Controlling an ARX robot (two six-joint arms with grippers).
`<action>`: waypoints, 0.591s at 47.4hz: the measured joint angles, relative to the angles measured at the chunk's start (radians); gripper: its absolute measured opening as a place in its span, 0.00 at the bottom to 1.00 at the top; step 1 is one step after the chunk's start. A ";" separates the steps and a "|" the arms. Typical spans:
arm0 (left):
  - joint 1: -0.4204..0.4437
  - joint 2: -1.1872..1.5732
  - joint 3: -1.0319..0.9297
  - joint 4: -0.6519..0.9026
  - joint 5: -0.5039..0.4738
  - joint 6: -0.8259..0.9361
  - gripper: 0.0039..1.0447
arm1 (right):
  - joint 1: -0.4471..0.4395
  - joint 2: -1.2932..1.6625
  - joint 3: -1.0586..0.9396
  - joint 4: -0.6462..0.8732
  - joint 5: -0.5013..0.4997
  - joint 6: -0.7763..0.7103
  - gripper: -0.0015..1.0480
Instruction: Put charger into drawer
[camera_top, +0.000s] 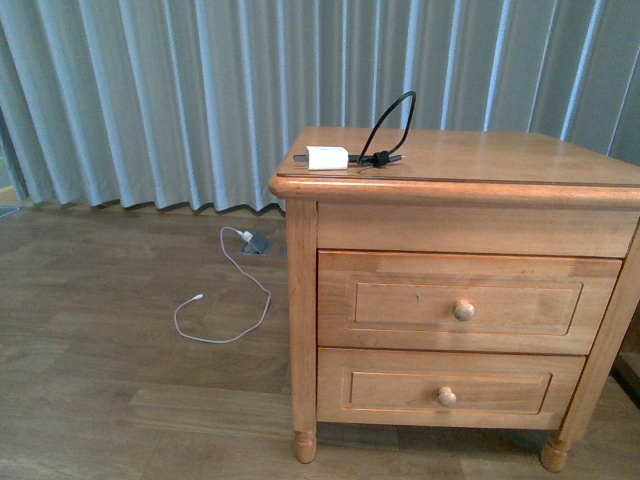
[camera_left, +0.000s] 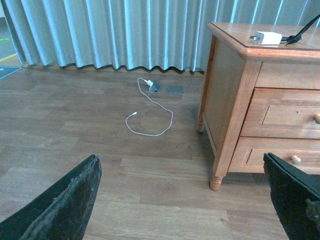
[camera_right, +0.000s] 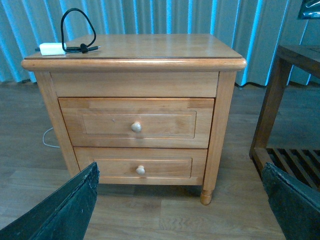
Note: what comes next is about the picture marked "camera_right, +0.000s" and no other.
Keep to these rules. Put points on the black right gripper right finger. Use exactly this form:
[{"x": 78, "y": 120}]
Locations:
[{"x": 295, "y": 205}]

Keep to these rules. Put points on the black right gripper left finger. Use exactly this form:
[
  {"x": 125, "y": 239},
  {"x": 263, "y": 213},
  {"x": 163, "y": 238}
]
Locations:
[{"x": 64, "y": 215}]

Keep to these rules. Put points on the wooden drawer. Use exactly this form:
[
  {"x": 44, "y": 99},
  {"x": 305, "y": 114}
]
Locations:
[
  {"x": 145, "y": 166},
  {"x": 138, "y": 122}
]

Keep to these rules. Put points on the white charger block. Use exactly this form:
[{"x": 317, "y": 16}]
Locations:
[{"x": 52, "y": 49}]

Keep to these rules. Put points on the dark wooden side table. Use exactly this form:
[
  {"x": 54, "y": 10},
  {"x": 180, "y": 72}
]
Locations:
[{"x": 288, "y": 128}]

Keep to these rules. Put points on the light wooden nightstand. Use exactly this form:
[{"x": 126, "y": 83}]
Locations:
[{"x": 143, "y": 66}]

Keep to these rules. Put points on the light blue pleated curtain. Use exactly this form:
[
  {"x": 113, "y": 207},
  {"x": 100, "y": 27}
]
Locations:
[{"x": 253, "y": 28}]

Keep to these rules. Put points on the dark object upper corner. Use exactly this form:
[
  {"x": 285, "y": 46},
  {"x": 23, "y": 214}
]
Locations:
[{"x": 309, "y": 10}]

